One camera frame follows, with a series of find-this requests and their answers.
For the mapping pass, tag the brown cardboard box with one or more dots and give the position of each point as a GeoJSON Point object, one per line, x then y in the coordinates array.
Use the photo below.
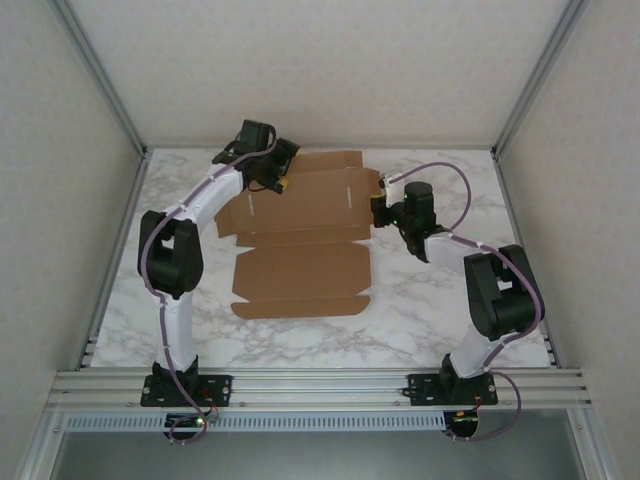
{"type": "Point", "coordinates": [300, 270]}

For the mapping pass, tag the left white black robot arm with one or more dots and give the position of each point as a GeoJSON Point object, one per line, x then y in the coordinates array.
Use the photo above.
{"type": "Point", "coordinates": [175, 260]}

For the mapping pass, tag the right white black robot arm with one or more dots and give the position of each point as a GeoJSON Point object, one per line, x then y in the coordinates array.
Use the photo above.
{"type": "Point", "coordinates": [500, 300]}

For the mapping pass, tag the aluminium mounting beam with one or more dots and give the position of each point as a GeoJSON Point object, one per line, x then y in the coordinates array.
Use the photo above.
{"type": "Point", "coordinates": [320, 390]}

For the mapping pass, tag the aluminium frame cross rail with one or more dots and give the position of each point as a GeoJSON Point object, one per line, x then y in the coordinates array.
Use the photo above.
{"type": "Point", "coordinates": [320, 147]}

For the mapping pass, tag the aluminium table side rail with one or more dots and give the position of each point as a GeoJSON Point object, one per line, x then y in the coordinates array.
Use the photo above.
{"type": "Point", "coordinates": [509, 200]}
{"type": "Point", "coordinates": [132, 200]}

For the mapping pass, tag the aluminium frame post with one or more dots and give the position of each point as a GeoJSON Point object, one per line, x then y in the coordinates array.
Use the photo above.
{"type": "Point", "coordinates": [587, 450]}
{"type": "Point", "coordinates": [540, 75]}
{"type": "Point", "coordinates": [40, 450]}
{"type": "Point", "coordinates": [102, 75]}

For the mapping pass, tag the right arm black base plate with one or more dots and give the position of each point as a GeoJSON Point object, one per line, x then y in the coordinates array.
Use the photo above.
{"type": "Point", "coordinates": [425, 390]}

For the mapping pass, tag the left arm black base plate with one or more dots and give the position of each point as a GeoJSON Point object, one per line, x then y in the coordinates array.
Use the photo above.
{"type": "Point", "coordinates": [220, 390]}

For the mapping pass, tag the lower aluminium frame post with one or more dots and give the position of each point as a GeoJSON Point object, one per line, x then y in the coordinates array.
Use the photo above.
{"type": "Point", "coordinates": [587, 450]}
{"type": "Point", "coordinates": [40, 450]}

